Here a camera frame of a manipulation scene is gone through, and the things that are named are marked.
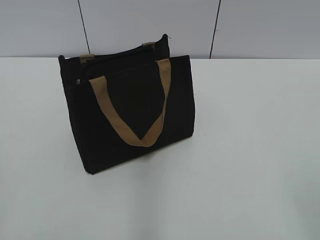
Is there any black canvas tote bag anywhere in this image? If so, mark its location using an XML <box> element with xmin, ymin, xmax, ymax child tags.
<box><xmin>58</xmin><ymin>34</ymin><xmax>195</xmax><ymax>175</ymax></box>

